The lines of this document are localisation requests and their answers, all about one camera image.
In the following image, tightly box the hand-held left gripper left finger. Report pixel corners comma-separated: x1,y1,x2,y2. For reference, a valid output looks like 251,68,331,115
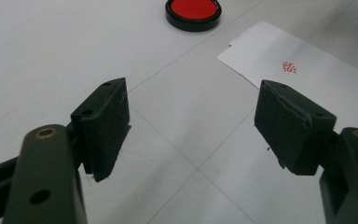
1,77,131,224

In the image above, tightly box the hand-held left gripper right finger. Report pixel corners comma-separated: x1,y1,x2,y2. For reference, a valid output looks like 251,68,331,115
254,79,358,224

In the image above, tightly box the white paper sheet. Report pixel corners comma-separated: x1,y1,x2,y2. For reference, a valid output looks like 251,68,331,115
216,20,358,133

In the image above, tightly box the round black red ink pad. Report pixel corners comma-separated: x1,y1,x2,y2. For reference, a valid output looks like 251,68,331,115
165,0,223,33

